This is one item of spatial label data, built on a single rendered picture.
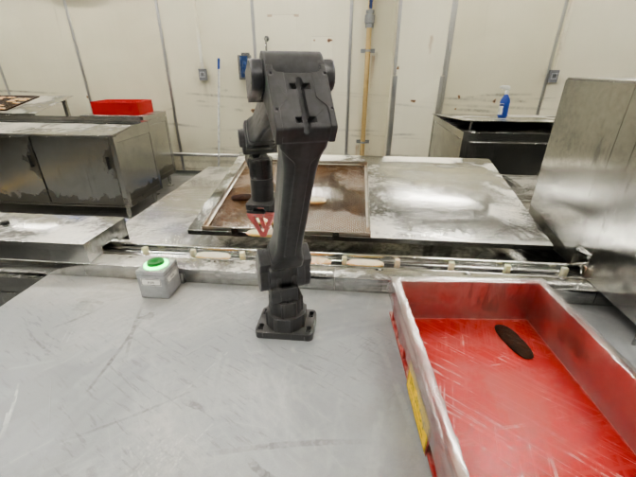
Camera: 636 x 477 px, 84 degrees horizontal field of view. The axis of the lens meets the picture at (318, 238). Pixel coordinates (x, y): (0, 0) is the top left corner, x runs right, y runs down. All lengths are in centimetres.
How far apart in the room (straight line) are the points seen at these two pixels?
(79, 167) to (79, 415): 322
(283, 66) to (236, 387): 52
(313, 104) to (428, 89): 388
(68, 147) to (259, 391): 336
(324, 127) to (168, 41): 464
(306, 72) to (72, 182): 355
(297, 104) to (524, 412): 59
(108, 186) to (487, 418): 348
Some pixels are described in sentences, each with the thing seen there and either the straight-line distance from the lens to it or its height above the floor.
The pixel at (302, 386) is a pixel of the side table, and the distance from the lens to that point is 67.
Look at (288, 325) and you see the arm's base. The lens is 73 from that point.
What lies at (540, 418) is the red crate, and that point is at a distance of 72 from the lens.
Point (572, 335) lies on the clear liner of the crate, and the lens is 80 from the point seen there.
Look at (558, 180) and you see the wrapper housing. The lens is 120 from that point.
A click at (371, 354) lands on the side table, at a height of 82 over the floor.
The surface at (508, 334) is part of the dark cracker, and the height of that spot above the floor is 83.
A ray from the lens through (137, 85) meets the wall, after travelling 527.
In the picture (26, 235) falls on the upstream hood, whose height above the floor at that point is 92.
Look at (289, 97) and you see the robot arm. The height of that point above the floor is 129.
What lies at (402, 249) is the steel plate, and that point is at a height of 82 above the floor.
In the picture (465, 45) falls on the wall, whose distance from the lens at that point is 468.
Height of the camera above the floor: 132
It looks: 26 degrees down
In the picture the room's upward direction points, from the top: straight up
